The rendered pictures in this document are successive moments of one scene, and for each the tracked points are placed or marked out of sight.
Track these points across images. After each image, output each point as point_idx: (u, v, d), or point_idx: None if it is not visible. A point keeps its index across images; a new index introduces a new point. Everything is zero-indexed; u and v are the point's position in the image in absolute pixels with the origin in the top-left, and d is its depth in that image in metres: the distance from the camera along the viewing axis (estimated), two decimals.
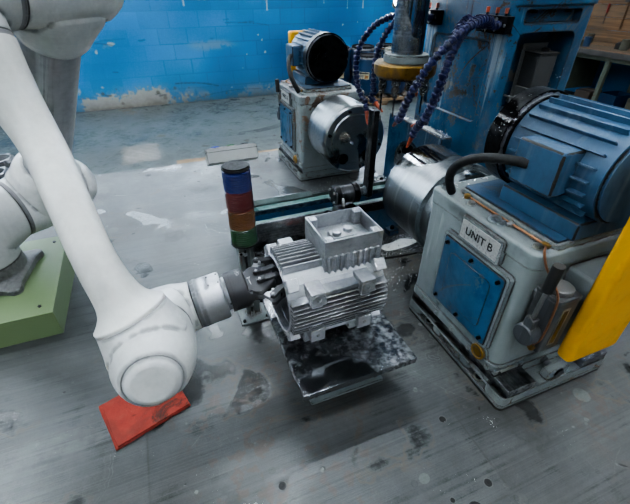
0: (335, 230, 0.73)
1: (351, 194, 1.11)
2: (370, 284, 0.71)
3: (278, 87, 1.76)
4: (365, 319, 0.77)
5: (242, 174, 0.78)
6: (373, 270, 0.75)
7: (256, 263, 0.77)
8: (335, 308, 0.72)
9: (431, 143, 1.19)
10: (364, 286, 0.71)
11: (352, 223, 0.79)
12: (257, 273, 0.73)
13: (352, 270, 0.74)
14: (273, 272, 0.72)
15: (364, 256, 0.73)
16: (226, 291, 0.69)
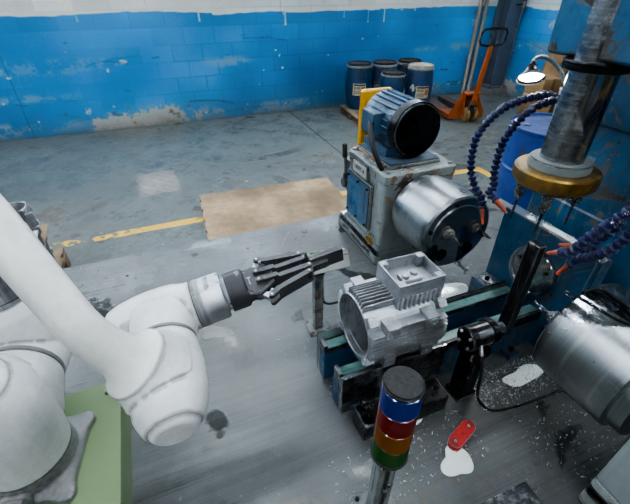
0: (405, 274, 0.88)
1: (490, 339, 0.87)
2: (435, 320, 0.85)
3: (346, 152, 1.52)
4: (427, 348, 0.91)
5: (419, 401, 0.53)
6: (435, 307, 0.89)
7: (257, 264, 0.78)
8: (405, 340, 0.86)
9: (580, 263, 0.94)
10: (430, 322, 0.85)
11: (415, 265, 0.94)
12: (257, 273, 0.73)
13: (418, 307, 0.88)
14: (273, 272, 0.73)
15: (429, 296, 0.87)
16: (226, 291, 0.69)
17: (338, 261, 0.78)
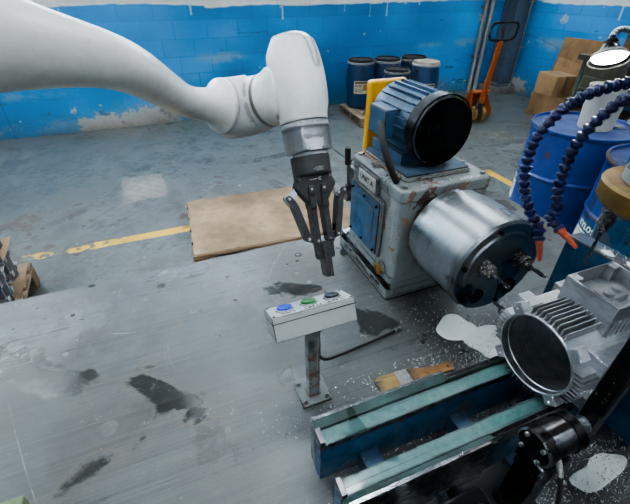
0: (608, 291, 0.69)
1: (573, 449, 0.57)
2: None
3: (349, 158, 1.22)
4: None
5: None
6: None
7: (339, 189, 0.76)
8: None
9: None
10: None
11: (605, 279, 0.75)
12: (320, 188, 0.73)
13: (625, 333, 0.69)
14: (316, 204, 0.73)
15: None
16: (302, 155, 0.70)
17: (321, 269, 0.78)
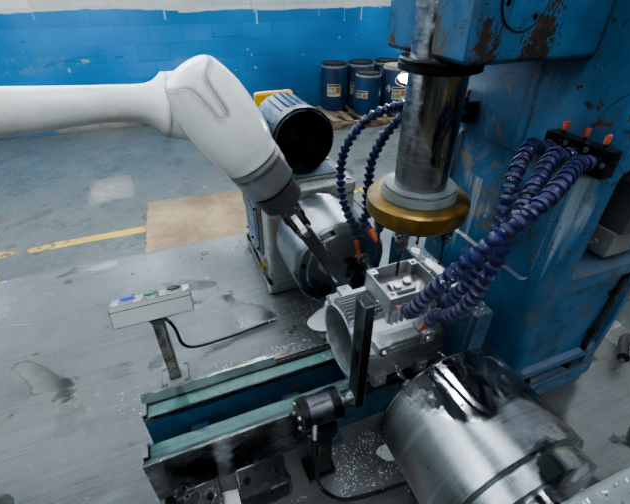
0: (396, 284, 0.79)
1: (328, 416, 0.67)
2: None
3: None
4: (422, 365, 0.82)
5: None
6: None
7: None
8: (397, 357, 0.77)
9: None
10: None
11: (408, 273, 0.85)
12: (296, 204, 0.68)
13: (411, 320, 0.79)
14: (307, 218, 0.69)
15: (423, 308, 0.79)
16: (286, 182, 0.62)
17: (326, 270, 0.78)
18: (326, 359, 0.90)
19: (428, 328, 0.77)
